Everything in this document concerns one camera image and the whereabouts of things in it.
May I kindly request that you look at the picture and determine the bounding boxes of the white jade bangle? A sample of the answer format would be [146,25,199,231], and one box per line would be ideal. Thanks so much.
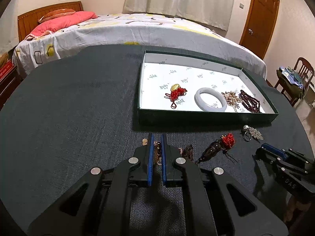
[194,88,227,112]

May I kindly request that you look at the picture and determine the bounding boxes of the green tray with white lining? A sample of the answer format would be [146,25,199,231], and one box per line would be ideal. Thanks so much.
[137,51,279,125]

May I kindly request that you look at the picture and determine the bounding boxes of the wooden chair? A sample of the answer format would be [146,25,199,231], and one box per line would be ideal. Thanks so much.
[274,57,314,107]

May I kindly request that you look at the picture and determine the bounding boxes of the red knot tassel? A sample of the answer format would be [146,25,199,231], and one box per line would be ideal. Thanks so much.
[221,133,235,149]

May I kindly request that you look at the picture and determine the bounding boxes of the dark wooden nightstand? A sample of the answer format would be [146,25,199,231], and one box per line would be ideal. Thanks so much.
[0,52,22,109]

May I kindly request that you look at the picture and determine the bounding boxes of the dark brown carved bead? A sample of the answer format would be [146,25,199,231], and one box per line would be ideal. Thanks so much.
[178,144,194,161]

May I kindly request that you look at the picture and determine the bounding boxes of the red cord gold pendant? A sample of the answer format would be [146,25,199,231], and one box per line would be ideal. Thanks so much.
[165,84,187,109]

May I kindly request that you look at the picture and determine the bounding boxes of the wooden headboard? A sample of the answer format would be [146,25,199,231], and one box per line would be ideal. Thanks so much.
[18,1,83,42]

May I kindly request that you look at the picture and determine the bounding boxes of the pearl ring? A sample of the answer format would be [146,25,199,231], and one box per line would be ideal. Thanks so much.
[241,124,253,142]

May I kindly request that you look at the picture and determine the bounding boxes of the brown wooden door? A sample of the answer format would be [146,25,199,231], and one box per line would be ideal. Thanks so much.
[240,0,280,59]

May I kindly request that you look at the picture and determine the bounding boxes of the dark red bead bracelet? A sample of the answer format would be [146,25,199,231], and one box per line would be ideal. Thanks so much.
[239,89,263,114]

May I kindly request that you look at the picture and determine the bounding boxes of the bed with patterned sheet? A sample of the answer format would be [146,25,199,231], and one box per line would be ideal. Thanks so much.
[12,13,267,78]

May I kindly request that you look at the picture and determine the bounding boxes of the pink pillow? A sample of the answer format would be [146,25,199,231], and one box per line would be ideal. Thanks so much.
[30,11,98,37]

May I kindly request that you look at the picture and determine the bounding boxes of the gold pearl necklace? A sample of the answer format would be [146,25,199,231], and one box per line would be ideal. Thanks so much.
[221,90,241,112]

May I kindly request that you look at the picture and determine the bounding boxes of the silver crystal leaf brooch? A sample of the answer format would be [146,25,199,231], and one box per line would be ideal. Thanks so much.
[248,127,264,141]

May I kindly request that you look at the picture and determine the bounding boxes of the red box on nightstand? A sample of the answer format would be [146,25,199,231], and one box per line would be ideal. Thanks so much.
[0,60,13,80]

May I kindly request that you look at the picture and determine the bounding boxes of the clothes pile on chair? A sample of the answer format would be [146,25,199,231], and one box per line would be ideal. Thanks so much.
[277,67,305,99]

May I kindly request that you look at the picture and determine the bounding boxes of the brown orange pillow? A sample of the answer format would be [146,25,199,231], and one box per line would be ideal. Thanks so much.
[38,9,76,23]

